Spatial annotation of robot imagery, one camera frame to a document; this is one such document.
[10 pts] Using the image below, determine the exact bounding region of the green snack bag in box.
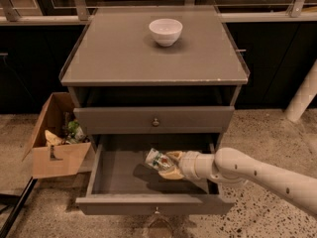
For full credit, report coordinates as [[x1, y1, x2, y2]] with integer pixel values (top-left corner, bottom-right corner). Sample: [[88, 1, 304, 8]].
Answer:
[[67, 120, 86, 144]]

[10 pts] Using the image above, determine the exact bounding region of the grey drawer cabinet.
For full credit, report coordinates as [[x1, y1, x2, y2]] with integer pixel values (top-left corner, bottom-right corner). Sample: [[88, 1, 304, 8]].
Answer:
[[59, 5, 249, 150]]

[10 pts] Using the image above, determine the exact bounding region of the closed grey top drawer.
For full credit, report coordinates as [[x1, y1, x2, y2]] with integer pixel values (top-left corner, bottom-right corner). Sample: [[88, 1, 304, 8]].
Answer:
[[73, 106, 234, 134]]

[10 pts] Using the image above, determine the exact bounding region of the green white 7up can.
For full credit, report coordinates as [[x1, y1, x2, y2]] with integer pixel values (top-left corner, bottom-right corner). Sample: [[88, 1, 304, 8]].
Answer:
[[145, 148, 174, 171]]

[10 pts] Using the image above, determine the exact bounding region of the brass top drawer knob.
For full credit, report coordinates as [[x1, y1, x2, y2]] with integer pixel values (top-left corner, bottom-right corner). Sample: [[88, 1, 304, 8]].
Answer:
[[152, 118, 159, 127]]

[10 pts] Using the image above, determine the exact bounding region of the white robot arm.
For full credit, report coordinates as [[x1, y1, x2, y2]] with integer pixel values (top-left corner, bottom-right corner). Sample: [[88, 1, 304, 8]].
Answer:
[[159, 148, 317, 217]]

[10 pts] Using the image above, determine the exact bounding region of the open grey middle drawer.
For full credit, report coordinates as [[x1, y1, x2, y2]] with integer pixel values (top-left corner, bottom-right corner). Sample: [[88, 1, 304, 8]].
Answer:
[[76, 134, 235, 215]]

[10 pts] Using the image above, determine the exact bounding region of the black metal floor bar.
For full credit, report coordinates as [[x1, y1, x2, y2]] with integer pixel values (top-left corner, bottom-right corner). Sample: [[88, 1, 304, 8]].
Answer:
[[0, 178, 38, 238]]

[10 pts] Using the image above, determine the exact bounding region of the white ceramic bowl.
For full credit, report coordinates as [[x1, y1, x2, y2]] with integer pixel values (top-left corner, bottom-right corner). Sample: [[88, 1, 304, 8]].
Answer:
[[149, 18, 183, 47]]

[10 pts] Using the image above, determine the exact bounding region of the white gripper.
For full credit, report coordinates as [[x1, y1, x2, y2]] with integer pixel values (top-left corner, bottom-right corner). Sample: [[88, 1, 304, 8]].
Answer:
[[158, 151, 200, 180]]

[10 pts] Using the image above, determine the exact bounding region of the brown cardboard box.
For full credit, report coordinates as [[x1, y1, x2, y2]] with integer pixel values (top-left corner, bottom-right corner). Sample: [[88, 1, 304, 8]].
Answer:
[[23, 92, 95, 179]]

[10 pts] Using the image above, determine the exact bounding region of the crumpled beige paper in box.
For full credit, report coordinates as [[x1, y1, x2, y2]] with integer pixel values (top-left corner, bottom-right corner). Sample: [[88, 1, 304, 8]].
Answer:
[[45, 130, 63, 146]]

